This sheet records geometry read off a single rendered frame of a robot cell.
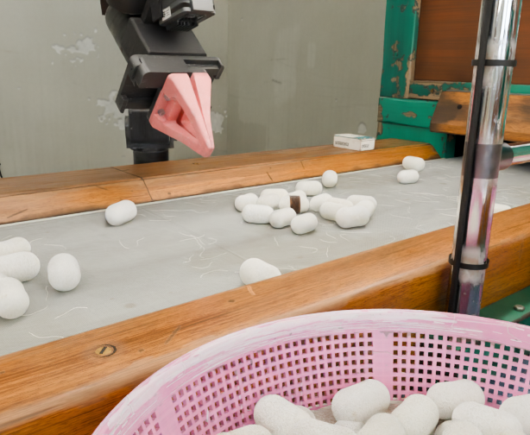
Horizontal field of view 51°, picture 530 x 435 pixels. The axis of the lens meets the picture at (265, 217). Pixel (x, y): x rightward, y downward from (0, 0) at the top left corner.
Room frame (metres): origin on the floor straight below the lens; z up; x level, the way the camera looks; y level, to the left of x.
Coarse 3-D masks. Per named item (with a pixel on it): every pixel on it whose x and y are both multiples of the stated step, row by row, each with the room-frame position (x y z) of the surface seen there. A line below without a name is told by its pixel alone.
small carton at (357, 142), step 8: (336, 136) 0.93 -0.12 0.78; (344, 136) 0.92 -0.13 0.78; (352, 136) 0.92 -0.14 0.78; (360, 136) 0.92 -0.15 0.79; (368, 136) 0.92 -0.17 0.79; (336, 144) 0.93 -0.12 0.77; (344, 144) 0.92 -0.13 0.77; (352, 144) 0.91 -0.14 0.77; (360, 144) 0.89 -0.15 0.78; (368, 144) 0.90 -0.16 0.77
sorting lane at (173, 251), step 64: (256, 192) 0.68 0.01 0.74; (384, 192) 0.70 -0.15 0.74; (448, 192) 0.71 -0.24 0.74; (512, 192) 0.72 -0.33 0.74; (128, 256) 0.43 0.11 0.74; (192, 256) 0.44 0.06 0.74; (256, 256) 0.44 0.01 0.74; (320, 256) 0.45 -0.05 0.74; (0, 320) 0.31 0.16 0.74; (64, 320) 0.31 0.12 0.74
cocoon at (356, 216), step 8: (344, 208) 0.53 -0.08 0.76; (352, 208) 0.53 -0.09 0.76; (360, 208) 0.54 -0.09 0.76; (336, 216) 0.53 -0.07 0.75; (344, 216) 0.53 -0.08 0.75; (352, 216) 0.53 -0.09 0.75; (360, 216) 0.53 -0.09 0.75; (368, 216) 0.54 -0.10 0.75; (344, 224) 0.53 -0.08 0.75; (352, 224) 0.53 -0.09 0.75; (360, 224) 0.53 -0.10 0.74
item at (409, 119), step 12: (384, 108) 1.11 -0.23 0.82; (396, 108) 1.08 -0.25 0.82; (408, 108) 1.06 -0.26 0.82; (420, 108) 1.04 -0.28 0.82; (432, 108) 1.02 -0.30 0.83; (384, 120) 1.10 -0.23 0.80; (396, 120) 1.08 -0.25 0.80; (408, 120) 1.06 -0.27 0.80; (420, 120) 1.04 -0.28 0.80; (384, 132) 1.10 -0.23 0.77; (396, 132) 1.08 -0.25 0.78; (408, 132) 1.06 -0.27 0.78; (420, 132) 1.04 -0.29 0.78; (432, 132) 1.02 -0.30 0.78; (432, 144) 1.02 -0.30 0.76; (444, 144) 1.00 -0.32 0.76; (456, 144) 1.05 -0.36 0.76; (444, 156) 1.00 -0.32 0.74; (456, 156) 1.05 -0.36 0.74; (516, 168) 0.91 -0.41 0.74; (528, 168) 0.91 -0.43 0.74
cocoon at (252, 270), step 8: (248, 264) 0.37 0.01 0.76; (256, 264) 0.37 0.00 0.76; (264, 264) 0.37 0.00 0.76; (240, 272) 0.37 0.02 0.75; (248, 272) 0.37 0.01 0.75; (256, 272) 0.36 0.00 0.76; (264, 272) 0.36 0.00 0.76; (272, 272) 0.36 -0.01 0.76; (280, 272) 0.37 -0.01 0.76; (248, 280) 0.37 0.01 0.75; (256, 280) 0.36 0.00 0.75
